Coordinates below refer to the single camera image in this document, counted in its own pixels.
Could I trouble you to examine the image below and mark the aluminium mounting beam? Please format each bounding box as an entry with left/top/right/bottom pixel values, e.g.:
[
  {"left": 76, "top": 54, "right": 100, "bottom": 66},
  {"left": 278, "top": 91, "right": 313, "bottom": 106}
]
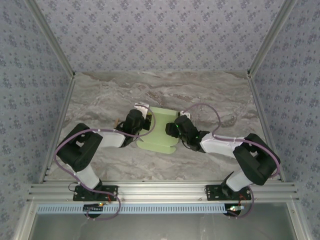
[{"left": 27, "top": 181, "right": 300, "bottom": 203}]

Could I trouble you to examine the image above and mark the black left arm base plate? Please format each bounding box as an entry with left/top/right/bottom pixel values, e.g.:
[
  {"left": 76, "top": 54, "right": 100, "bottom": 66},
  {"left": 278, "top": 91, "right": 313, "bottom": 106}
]
[{"left": 72, "top": 185, "right": 119, "bottom": 202}]

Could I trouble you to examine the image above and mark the aluminium frame post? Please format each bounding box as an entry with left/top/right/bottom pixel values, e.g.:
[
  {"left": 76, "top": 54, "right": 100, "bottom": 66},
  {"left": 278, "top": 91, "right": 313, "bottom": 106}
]
[
  {"left": 246, "top": 0, "right": 299, "bottom": 79},
  {"left": 24, "top": 0, "right": 76, "bottom": 79}
]

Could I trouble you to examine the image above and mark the pale blue slotted cable duct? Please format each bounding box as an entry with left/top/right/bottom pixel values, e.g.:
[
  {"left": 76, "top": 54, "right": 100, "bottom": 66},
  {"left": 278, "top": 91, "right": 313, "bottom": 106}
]
[{"left": 36, "top": 202, "right": 227, "bottom": 215}]

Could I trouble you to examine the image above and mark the light green paper box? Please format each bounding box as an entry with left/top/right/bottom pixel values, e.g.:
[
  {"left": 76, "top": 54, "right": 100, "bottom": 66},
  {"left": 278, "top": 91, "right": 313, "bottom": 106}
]
[{"left": 136, "top": 106, "right": 180, "bottom": 155}]

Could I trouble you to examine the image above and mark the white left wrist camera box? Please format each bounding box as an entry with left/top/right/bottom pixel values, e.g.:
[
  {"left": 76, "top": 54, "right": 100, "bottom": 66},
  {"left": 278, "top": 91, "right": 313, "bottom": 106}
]
[{"left": 134, "top": 102, "right": 150, "bottom": 118}]

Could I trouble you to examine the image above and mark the small black controller board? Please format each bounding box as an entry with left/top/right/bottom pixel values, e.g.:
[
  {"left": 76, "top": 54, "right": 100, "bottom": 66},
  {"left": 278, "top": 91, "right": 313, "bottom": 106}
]
[
  {"left": 225, "top": 204, "right": 245, "bottom": 219},
  {"left": 83, "top": 202, "right": 105, "bottom": 218}
]

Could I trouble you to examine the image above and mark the aluminium table side rail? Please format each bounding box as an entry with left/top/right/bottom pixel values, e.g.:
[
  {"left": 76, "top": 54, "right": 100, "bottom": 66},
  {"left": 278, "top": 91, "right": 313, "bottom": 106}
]
[
  {"left": 247, "top": 74, "right": 286, "bottom": 183},
  {"left": 37, "top": 74, "right": 76, "bottom": 185}
]

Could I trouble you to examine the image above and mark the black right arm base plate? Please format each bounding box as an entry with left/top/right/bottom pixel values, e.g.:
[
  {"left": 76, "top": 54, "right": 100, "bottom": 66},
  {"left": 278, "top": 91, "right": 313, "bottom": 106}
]
[{"left": 205, "top": 184, "right": 252, "bottom": 201}]

